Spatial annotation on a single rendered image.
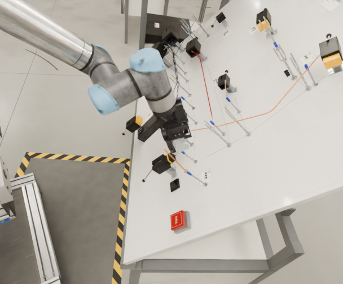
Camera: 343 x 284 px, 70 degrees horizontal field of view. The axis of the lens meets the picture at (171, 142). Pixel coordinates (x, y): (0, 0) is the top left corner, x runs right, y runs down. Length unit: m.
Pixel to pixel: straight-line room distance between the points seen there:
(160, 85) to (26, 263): 1.41
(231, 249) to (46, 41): 0.99
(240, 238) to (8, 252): 1.32
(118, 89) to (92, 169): 1.71
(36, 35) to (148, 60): 0.23
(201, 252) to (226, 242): 0.13
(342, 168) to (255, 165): 0.21
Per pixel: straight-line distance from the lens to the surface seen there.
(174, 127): 0.70
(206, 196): 0.80
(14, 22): 0.61
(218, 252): 1.14
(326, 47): 0.79
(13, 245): 1.83
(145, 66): 0.58
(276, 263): 1.15
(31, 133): 2.65
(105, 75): 0.62
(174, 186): 0.90
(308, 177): 0.68
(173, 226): 0.80
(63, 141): 2.51
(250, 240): 1.21
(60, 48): 0.64
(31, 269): 1.75
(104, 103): 0.59
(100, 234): 1.97
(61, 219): 2.06
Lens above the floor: 1.82
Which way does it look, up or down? 46 degrees down
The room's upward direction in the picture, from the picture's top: 13 degrees clockwise
